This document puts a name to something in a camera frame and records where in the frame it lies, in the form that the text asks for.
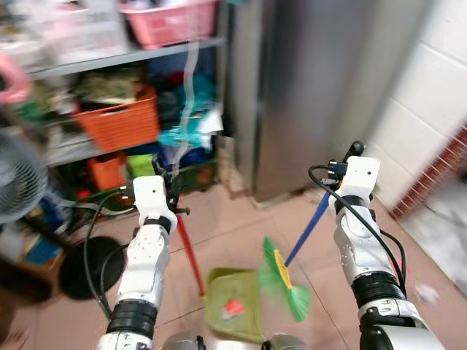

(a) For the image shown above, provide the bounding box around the green broom with blue handle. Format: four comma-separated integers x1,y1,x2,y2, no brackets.
257,191,333,324

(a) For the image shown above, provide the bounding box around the green dustpan with red handle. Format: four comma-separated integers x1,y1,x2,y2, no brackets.
175,214,266,344

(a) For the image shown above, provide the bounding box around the teal plastic bag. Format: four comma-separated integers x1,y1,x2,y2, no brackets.
158,122,214,151

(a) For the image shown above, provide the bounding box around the small orange container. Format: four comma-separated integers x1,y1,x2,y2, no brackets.
88,152,129,192

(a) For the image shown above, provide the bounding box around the stainless steel fridge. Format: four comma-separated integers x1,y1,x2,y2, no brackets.
225,0,440,203

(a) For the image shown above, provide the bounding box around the large orange plastic basket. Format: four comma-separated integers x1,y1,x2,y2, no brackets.
72,90,162,153

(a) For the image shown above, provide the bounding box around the red brick ledge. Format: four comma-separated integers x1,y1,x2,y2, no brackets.
390,127,467,221

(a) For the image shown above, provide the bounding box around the black round fan base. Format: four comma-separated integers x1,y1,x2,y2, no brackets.
58,235,129,300

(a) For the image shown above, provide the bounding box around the red scrap of litter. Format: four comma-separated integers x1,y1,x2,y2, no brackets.
224,297,246,317

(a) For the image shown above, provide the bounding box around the blue box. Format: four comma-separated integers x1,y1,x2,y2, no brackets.
21,233,64,268

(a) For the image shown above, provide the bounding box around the grey metal shelf rack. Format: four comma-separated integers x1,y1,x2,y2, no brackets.
0,35,228,170

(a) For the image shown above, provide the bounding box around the grey robot body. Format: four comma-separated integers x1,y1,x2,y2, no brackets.
160,331,309,350

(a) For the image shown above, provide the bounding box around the crumpled white paper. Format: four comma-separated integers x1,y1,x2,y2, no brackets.
415,284,441,306

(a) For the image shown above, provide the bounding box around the grey electric fan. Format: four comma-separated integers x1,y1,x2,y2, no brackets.
0,129,49,226

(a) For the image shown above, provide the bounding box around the pink plastic basket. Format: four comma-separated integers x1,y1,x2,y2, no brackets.
120,0,220,50

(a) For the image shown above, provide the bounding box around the white plastic basket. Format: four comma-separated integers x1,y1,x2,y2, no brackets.
13,0,133,66

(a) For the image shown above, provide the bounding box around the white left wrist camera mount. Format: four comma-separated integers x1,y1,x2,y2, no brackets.
133,175,178,220

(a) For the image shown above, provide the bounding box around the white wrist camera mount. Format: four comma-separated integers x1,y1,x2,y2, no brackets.
337,155,382,202
133,175,178,220

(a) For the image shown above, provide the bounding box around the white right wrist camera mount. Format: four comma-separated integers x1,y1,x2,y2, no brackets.
337,155,382,202

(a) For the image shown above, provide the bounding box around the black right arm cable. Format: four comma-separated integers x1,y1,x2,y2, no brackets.
307,165,408,294

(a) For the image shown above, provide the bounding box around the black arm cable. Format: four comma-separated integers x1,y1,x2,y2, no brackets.
307,165,408,294
82,187,136,322

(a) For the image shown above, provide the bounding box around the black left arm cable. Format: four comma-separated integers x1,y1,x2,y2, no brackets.
82,187,136,322

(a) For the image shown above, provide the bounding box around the pink plastic ring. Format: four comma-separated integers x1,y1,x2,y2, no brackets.
0,52,33,105

